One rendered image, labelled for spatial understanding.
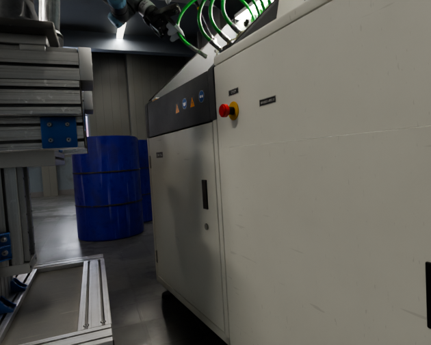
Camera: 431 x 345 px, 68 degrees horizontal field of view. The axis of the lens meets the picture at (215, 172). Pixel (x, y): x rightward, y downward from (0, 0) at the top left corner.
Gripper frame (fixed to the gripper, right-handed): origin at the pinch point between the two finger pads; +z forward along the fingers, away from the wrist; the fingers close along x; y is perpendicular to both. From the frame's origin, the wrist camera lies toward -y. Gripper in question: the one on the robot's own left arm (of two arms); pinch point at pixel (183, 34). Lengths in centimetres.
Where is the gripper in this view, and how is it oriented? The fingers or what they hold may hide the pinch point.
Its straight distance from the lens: 158.4
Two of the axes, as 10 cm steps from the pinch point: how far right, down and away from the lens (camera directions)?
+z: 7.1, 6.7, -2.0
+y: -6.9, 7.2, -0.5
